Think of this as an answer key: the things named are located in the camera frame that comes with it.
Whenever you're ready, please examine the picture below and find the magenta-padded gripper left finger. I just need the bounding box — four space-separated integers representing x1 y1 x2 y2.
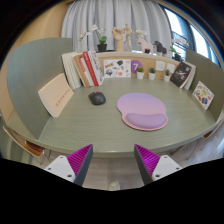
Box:
43 143 94 187

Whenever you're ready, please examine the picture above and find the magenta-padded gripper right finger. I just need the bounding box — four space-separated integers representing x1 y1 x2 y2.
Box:
133 143 183 186

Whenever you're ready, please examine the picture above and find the black computer mouse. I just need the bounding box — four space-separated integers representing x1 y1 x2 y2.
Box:
87 91 107 106

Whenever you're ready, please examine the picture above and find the purple mouse pad with wrist rest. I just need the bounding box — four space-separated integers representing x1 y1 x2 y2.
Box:
116 92 169 132

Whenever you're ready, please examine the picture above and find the wooden chair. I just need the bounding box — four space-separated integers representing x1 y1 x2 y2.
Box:
2 124 46 158
203 119 224 139

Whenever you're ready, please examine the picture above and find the beige book with red text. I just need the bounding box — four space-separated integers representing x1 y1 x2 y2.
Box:
37 72 75 118

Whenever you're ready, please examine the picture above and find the colourful sticker card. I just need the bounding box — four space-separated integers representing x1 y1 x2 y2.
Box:
192 80 215 110

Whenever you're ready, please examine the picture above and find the small succulent in white pot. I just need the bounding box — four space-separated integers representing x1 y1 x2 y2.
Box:
163 69 171 83
136 67 145 80
148 67 157 81

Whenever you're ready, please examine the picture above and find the black cover book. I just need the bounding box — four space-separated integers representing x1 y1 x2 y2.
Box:
170 62 193 89

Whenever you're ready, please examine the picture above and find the thin white and red book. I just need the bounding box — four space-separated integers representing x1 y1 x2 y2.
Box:
79 57 95 88

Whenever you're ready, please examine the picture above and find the thick white book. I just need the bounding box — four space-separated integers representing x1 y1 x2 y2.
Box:
61 51 82 90

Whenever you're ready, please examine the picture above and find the green desk divider panel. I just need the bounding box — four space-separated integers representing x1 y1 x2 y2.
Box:
185 49 224 121
7 37 74 139

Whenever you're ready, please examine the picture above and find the tan kraft book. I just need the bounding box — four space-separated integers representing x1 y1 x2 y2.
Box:
72 53 91 88

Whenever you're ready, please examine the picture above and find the wooden desk back board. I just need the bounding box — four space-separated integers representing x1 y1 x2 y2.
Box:
61 50 188 81

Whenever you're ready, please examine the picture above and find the purple round number sign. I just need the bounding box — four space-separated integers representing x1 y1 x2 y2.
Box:
130 59 144 75

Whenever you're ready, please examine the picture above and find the red spine book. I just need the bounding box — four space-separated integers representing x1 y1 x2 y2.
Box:
82 50 100 88

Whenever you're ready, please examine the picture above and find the white sticker sheet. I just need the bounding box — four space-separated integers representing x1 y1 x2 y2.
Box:
103 59 132 79

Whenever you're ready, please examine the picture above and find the white orchid in black pot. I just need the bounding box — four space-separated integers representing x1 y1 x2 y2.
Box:
78 24 108 53
169 38 190 63

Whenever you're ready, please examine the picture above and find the black wooden horse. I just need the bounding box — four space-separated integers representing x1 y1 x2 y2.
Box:
153 40 168 56

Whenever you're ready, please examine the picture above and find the pink wooden horse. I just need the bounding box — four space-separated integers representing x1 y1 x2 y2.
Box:
137 37 154 54

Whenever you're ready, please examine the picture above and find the window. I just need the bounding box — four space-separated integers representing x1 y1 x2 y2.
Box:
163 8 221 68

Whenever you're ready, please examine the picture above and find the white orchid plant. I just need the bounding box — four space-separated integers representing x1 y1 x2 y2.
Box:
134 29 148 40

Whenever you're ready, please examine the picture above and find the wooden hand model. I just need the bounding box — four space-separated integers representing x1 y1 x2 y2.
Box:
111 27 125 52

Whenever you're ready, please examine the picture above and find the grey white curtain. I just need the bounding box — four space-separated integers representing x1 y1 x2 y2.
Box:
61 0 173 53

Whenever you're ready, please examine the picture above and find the white wall socket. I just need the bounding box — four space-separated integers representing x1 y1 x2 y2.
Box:
166 62 177 74
155 60 166 72

